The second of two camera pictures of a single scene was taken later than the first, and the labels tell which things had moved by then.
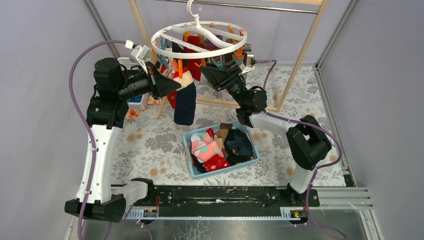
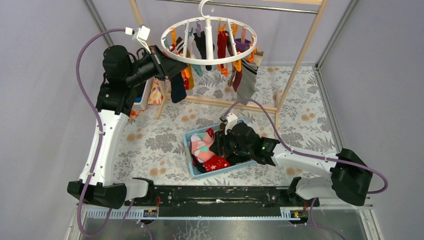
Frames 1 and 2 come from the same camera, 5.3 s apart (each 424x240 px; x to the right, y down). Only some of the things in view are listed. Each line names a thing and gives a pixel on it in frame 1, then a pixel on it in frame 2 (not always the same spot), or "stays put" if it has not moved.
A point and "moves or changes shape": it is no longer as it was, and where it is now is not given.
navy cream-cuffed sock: x=185 y=109 moves or changes shape
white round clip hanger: x=197 y=39 → x=209 y=36
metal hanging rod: x=241 y=6 stays put
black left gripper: x=152 y=83 → x=157 y=62
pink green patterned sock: x=203 y=146 stays put
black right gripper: x=225 y=77 → x=219 y=141
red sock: x=193 y=68 → x=221 y=42
